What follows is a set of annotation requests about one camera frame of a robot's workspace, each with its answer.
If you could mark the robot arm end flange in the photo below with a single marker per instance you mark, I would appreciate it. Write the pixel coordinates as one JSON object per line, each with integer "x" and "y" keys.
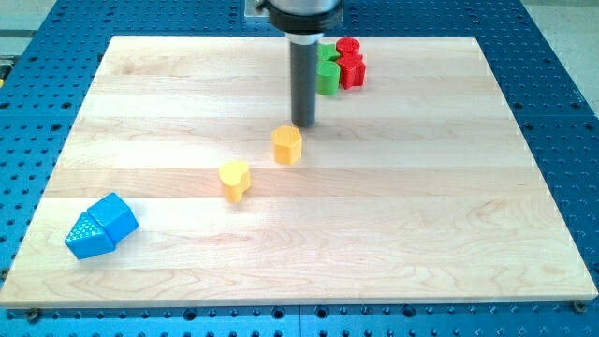
{"x": 303, "y": 22}

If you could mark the yellow pentagon block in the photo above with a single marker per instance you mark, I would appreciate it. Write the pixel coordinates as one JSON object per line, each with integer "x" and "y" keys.
{"x": 287, "y": 144}

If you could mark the yellow heart block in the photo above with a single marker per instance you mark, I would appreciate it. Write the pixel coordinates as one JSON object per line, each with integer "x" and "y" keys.
{"x": 235, "y": 178}

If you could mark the green cylinder block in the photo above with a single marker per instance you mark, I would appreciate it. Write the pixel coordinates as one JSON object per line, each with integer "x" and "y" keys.
{"x": 327, "y": 77}

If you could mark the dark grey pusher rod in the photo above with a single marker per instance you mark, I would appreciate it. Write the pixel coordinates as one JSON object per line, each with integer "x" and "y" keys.
{"x": 303, "y": 62}

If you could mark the red star block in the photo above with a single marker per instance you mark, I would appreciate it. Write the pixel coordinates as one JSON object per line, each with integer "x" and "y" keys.
{"x": 353, "y": 70}

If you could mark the green star block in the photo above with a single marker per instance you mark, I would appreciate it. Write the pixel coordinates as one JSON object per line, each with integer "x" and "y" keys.
{"x": 327, "y": 52}

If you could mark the blue cube block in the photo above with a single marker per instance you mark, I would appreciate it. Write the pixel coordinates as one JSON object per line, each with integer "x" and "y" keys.
{"x": 114, "y": 216}

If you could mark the blue triangle block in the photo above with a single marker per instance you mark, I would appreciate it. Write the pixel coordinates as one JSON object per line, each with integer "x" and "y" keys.
{"x": 87, "y": 238}

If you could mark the grey metal bracket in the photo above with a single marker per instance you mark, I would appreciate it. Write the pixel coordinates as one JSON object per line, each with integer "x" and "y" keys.
{"x": 253, "y": 12}

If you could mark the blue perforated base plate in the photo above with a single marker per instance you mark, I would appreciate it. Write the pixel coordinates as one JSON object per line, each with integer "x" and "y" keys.
{"x": 46, "y": 87}

